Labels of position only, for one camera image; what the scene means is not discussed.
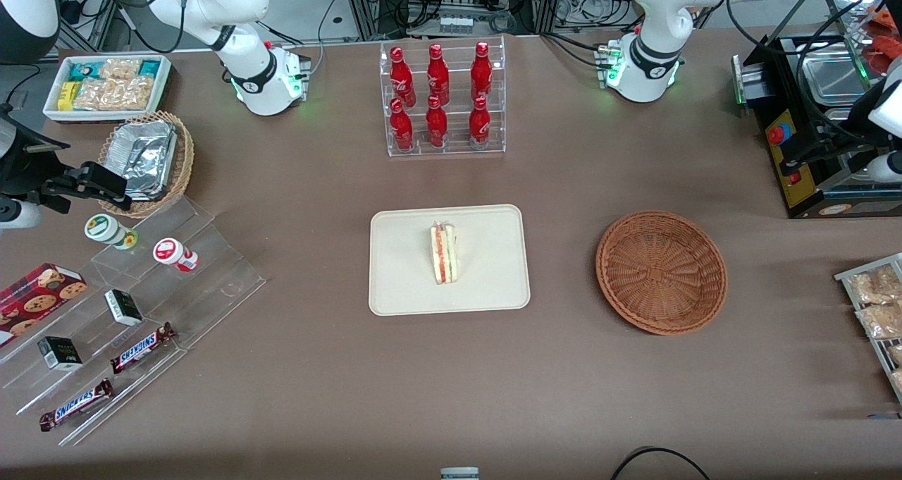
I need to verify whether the silver foil container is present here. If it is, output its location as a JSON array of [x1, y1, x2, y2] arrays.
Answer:
[[106, 120, 178, 202]]

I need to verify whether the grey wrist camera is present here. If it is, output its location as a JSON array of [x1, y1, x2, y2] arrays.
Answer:
[[866, 152, 902, 185], [0, 198, 41, 231]]

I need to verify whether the red sausage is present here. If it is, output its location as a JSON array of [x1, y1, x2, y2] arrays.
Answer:
[[868, 6, 902, 32], [863, 36, 902, 68]]

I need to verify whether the clear acrylic bottle rack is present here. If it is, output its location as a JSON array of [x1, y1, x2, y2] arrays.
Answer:
[[379, 36, 507, 159]]

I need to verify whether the snickers chocolate bar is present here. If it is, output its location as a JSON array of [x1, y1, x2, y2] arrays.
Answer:
[[38, 379, 115, 433], [109, 322, 178, 375]]

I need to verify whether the white rectangular snack bin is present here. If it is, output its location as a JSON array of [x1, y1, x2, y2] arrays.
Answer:
[[43, 54, 173, 124]]

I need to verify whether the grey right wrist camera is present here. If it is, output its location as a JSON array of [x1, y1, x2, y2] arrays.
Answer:
[[0, 198, 41, 231]]

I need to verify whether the green lid yogurt cup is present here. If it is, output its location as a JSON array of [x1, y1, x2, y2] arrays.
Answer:
[[84, 214, 139, 250]]

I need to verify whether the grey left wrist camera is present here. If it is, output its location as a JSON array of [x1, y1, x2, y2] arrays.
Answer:
[[866, 152, 902, 185]]

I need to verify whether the red lid yogurt cup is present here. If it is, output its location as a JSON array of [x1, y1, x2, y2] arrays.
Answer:
[[152, 238, 199, 273]]

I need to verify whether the clear acrylic stepped display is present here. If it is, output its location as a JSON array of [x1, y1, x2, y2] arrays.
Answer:
[[0, 196, 268, 448]]

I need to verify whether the small black box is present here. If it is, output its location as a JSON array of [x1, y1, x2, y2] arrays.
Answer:
[[37, 336, 84, 372], [104, 289, 144, 327]]

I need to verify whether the red cola bottle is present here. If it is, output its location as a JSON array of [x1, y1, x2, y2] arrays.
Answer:
[[390, 99, 415, 152], [468, 96, 492, 150], [426, 44, 451, 106], [425, 95, 450, 149], [470, 41, 494, 102], [390, 47, 417, 109]]

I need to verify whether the light wicker basket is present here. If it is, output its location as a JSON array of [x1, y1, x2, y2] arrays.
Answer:
[[97, 111, 195, 219]]

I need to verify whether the black food warmer machine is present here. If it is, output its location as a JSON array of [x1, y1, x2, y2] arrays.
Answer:
[[731, 32, 902, 219]]

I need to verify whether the black floor cable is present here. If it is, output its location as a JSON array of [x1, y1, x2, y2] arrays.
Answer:
[[610, 446, 712, 480]]

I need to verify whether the beige plastic tray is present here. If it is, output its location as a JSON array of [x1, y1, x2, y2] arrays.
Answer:
[[369, 204, 531, 317]]

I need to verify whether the red cookie box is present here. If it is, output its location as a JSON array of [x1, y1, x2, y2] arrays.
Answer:
[[0, 262, 89, 347]]

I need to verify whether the clear cracker packet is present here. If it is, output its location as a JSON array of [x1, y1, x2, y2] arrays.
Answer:
[[99, 58, 142, 81], [73, 77, 154, 111]]

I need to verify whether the brown round wicker basket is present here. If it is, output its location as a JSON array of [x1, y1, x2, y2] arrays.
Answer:
[[595, 211, 728, 337]]

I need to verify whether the steel warmer pan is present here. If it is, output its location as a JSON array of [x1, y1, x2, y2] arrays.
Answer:
[[795, 41, 878, 106]]

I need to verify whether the triangle sandwich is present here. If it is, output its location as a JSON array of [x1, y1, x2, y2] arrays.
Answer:
[[429, 220, 459, 286]]

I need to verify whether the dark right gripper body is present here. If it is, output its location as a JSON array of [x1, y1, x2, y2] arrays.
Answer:
[[0, 110, 71, 200]]

